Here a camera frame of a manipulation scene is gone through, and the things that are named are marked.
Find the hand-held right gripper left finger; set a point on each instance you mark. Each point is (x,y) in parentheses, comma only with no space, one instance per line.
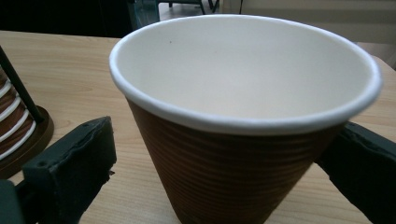
(71,161)

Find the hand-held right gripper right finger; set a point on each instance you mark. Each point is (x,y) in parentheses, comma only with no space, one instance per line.
(367,168)

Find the single brown ribbed paper cup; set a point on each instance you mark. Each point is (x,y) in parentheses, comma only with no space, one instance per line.
(236,168)

